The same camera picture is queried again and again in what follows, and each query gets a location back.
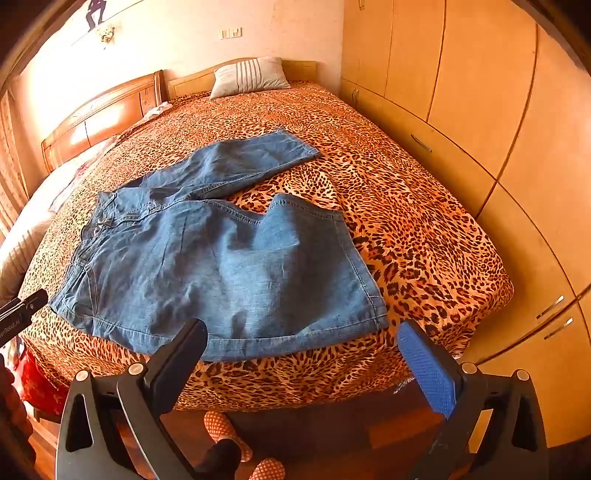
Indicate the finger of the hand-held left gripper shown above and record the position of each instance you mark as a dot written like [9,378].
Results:
[25,304]

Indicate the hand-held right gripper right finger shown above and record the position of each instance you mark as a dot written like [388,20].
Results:
[427,364]

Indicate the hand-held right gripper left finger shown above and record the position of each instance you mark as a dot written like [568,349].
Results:
[182,353]

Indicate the blue denim pants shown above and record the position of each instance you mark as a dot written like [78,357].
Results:
[221,258]

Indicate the red cloth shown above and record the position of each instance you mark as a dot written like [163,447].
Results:
[41,383]

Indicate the polka dot slipper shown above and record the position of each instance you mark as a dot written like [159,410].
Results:
[219,427]
[268,470]

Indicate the white bedding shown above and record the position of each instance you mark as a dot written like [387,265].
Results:
[27,221]

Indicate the person's black sock leg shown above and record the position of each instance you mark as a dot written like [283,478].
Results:
[221,459]

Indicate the patterned curtain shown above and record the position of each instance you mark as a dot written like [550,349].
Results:
[11,161]

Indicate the leopard print bedspread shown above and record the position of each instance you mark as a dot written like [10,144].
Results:
[392,207]

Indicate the dark wooden headboard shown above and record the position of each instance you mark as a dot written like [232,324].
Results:
[106,115]

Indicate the light wooden headboard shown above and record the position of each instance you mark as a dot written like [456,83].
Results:
[194,81]

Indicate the light wooden wardrobe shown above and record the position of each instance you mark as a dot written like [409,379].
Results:
[485,92]

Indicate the grey striped pillow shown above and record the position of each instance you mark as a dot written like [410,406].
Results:
[251,76]

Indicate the small wall ornament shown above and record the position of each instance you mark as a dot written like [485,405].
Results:
[105,34]

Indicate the wall poster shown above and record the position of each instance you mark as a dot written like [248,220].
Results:
[94,14]

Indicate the white wall switch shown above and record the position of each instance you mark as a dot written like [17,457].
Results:
[231,33]

